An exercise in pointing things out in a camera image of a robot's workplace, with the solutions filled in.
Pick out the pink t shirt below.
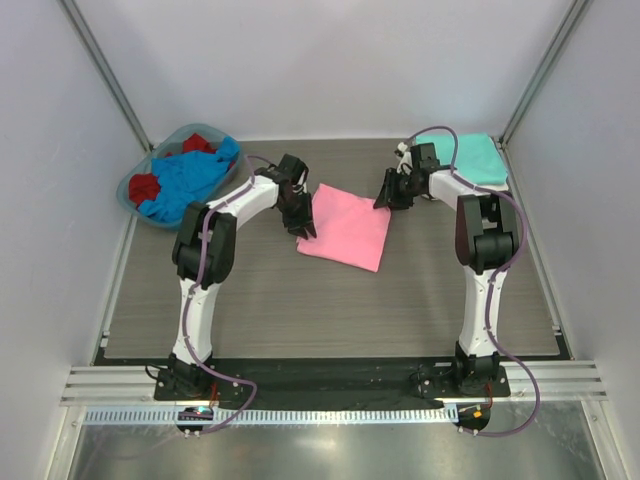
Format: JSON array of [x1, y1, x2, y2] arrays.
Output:
[[297, 184, 391, 272]]

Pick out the red t shirt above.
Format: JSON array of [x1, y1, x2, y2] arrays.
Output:
[[124, 133, 218, 210]]

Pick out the blue t shirt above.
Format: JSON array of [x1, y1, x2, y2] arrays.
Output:
[[138, 136, 240, 224]]

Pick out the right aluminium frame post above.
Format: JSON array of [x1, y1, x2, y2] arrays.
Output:
[[498, 0, 592, 150]]

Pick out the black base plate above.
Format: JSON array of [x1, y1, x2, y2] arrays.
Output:
[[145, 355, 511, 409]]

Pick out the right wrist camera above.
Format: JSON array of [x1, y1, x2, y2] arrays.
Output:
[[394, 142, 413, 173]]

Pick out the teal folded t shirt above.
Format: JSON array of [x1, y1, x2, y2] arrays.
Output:
[[416, 132, 508, 186]]

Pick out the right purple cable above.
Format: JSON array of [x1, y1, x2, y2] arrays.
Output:
[[396, 124, 542, 439]]

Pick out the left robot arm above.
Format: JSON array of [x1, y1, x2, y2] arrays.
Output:
[[155, 154, 317, 399]]

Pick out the slotted cable duct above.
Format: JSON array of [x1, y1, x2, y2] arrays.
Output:
[[83, 404, 458, 428]]

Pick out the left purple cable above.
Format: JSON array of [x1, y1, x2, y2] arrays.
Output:
[[179, 154, 258, 434]]

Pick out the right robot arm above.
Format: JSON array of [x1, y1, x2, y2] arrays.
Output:
[[374, 142, 520, 395]]

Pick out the blue plastic basket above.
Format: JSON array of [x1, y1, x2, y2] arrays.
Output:
[[116, 124, 243, 230]]

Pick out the purple cable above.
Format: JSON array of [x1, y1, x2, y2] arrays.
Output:
[[396, 124, 542, 439], [179, 154, 258, 434]]

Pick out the white folded t shirt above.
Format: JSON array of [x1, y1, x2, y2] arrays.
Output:
[[395, 145, 508, 209]]

